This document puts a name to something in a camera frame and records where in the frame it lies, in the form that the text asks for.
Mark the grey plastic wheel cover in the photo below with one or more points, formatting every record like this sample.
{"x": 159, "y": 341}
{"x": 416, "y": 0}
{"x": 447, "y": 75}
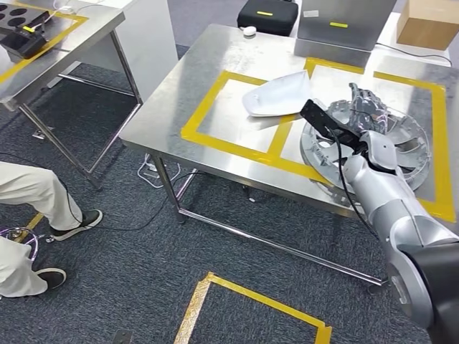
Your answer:
{"x": 412, "y": 147}

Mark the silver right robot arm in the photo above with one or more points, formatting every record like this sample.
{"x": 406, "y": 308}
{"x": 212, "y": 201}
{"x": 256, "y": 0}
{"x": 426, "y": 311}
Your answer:
{"x": 387, "y": 199}

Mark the white plastic part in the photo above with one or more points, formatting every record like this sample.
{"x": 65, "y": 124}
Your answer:
{"x": 276, "y": 95}

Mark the steel workbench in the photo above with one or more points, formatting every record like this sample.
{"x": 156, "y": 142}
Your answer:
{"x": 222, "y": 57}

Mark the yellow floor tape square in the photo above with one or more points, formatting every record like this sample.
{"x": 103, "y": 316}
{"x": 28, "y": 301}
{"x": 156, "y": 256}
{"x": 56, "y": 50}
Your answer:
{"x": 269, "y": 304}

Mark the white round puck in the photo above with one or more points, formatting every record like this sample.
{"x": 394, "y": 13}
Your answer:
{"x": 249, "y": 31}

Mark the black carrying case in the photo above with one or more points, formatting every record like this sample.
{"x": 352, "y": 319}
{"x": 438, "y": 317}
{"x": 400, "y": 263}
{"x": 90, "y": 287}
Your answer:
{"x": 267, "y": 19}

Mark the silver equipment case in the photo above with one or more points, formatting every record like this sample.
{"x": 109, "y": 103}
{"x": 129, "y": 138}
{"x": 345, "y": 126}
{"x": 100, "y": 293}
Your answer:
{"x": 344, "y": 28}

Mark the steel side table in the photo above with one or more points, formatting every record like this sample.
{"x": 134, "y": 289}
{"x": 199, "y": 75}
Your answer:
{"x": 90, "y": 28}

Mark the floor socket plate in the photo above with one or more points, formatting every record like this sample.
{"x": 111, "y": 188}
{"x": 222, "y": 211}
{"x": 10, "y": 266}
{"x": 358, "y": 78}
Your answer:
{"x": 43, "y": 134}

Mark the yellow floor tape strip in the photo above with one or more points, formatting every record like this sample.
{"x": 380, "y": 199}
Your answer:
{"x": 32, "y": 223}

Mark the yellow tape strip outline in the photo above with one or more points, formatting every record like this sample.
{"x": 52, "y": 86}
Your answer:
{"x": 53, "y": 42}

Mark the person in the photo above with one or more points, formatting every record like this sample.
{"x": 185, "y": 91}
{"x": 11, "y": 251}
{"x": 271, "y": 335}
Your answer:
{"x": 29, "y": 190}

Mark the yellow tape rectangle outline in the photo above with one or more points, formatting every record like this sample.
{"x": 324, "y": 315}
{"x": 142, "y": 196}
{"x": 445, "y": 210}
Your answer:
{"x": 439, "y": 142}

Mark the chrome stool base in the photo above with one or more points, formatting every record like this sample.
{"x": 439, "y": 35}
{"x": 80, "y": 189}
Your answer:
{"x": 21, "y": 233}

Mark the black handheld device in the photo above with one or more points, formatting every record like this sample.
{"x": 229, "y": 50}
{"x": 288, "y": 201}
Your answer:
{"x": 25, "y": 45}

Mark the cardboard box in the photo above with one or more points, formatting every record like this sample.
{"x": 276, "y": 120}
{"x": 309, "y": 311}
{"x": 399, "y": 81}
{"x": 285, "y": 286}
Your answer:
{"x": 426, "y": 24}

